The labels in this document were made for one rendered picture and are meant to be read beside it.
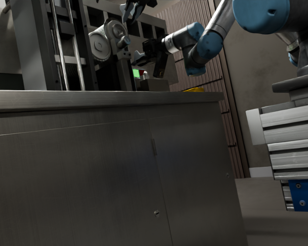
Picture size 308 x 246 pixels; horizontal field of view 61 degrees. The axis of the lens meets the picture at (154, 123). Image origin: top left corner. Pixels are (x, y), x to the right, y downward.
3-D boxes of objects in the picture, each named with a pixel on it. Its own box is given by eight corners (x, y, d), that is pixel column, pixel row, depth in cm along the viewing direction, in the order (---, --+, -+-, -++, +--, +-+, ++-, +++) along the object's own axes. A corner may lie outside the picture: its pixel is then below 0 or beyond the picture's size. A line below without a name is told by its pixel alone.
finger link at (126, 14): (117, 17, 117) (128, -2, 114) (125, 24, 114) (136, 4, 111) (112, 15, 114) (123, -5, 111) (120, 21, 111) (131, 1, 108)
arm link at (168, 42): (185, 51, 108) (173, 49, 102) (176, 55, 111) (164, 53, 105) (181, 33, 109) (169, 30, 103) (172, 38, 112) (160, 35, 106)
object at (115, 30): (126, 29, 123) (125, 42, 121) (123, 30, 124) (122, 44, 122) (114, 20, 118) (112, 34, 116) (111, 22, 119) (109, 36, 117)
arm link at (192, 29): (198, 40, 95) (193, 17, 96) (174, 51, 102) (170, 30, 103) (209, 43, 101) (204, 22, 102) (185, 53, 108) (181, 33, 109)
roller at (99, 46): (90, 57, 106) (85, 29, 107) (58, 75, 123) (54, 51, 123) (113, 60, 115) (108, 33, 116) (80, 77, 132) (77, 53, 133)
